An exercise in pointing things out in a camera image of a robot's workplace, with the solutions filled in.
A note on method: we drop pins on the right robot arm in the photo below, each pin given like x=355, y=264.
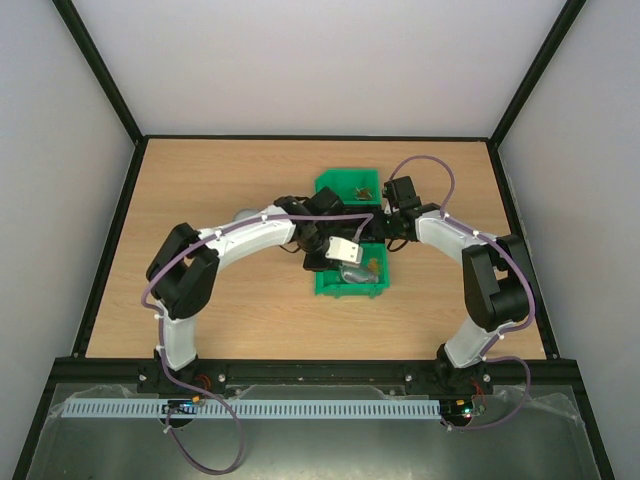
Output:
x=498, y=295

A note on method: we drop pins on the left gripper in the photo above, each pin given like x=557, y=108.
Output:
x=312, y=265

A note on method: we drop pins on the green bin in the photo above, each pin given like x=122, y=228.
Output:
x=343, y=181
x=329, y=283

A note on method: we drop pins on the near green bin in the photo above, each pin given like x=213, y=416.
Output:
x=329, y=283

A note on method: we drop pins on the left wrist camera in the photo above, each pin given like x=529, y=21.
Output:
x=344, y=250

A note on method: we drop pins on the far bin candies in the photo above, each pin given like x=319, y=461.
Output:
x=363, y=194

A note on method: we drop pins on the grey slotted cable duct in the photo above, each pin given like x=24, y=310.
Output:
x=254, y=409

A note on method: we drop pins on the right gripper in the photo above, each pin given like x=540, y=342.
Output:
x=373, y=230

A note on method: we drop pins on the round white lid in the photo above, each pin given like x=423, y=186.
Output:
x=245, y=214

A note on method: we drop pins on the black middle bin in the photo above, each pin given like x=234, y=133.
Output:
x=376, y=230

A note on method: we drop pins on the black enclosure frame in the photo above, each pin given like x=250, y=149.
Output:
x=160, y=379

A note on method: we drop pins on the far green bin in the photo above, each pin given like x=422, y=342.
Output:
x=343, y=181

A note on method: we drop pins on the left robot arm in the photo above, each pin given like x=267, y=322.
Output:
x=182, y=275

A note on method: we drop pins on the silver metal scoop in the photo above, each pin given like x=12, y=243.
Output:
x=356, y=274

